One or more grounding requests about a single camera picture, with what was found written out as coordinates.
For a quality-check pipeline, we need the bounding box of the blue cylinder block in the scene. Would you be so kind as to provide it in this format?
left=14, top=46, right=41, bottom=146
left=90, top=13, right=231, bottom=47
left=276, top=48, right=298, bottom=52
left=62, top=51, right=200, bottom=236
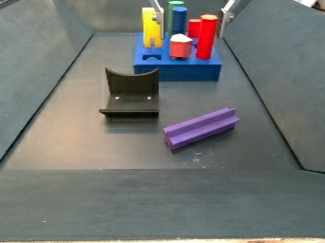
left=171, top=7, right=187, bottom=34

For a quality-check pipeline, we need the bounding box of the green cylinder block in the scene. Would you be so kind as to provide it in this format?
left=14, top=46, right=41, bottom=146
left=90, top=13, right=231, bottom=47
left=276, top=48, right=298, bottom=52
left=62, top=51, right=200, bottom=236
left=165, top=0, right=185, bottom=33

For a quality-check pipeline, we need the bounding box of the pink red pentagon block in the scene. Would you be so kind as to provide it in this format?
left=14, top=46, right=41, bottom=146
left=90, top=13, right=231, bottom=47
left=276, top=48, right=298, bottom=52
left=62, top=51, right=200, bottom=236
left=169, top=33, right=192, bottom=59

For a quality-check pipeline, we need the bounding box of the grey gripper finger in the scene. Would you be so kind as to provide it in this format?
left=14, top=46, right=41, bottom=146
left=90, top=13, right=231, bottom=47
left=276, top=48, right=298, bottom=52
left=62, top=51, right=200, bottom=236
left=218, top=0, right=238, bottom=38
left=148, top=0, right=164, bottom=39

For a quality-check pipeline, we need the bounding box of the purple star prism block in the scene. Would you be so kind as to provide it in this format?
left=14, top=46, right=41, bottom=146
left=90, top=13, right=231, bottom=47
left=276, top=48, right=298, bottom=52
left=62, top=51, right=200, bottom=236
left=163, top=108, right=239, bottom=150

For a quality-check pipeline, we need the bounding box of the tall red hexagonal block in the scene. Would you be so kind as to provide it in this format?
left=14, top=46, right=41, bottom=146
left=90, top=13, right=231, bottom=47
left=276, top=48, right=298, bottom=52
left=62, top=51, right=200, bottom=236
left=195, top=14, right=218, bottom=60

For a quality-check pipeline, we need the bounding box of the black curved fixture stand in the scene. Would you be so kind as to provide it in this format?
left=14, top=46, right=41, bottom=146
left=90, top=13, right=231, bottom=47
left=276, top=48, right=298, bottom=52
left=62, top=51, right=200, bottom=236
left=98, top=68, right=159, bottom=116

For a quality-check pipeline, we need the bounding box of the blue shape sorter base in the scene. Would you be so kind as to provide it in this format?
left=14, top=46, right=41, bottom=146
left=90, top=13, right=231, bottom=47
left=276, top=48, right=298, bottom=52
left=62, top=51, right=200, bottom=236
left=133, top=32, right=222, bottom=82

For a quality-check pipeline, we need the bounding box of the short red block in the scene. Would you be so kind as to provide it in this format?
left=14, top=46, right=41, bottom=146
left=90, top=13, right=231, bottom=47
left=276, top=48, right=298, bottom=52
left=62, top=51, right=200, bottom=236
left=187, top=19, right=200, bottom=38

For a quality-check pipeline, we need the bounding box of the yellow arch block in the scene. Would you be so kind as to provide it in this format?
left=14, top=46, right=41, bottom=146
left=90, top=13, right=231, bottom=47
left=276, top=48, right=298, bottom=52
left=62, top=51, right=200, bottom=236
left=141, top=8, right=163, bottom=47

